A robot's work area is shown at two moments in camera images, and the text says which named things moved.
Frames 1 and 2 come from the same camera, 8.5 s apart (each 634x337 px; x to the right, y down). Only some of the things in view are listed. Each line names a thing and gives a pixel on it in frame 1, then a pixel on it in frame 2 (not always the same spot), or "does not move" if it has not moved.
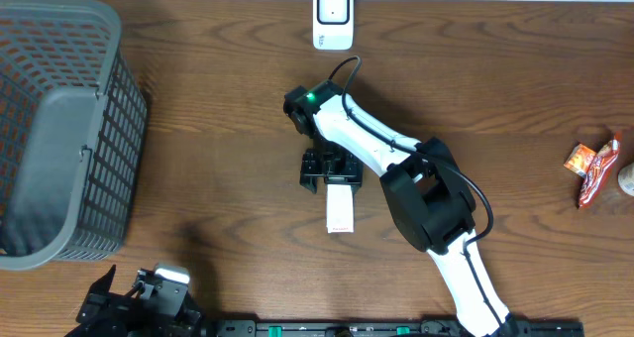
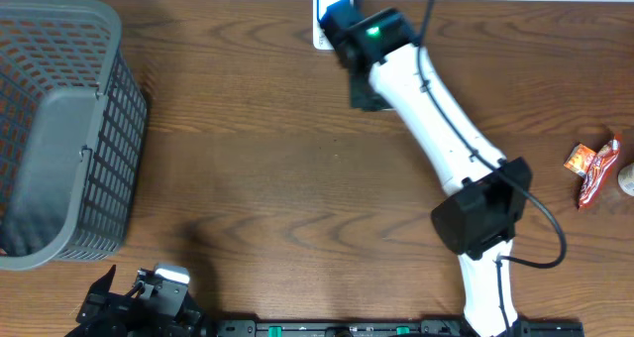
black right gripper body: x=333 y=163 → x=362 y=91
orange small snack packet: x=580 y=160 does not move
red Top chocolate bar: x=600 y=168 does not move
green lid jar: x=626 y=178 does not move
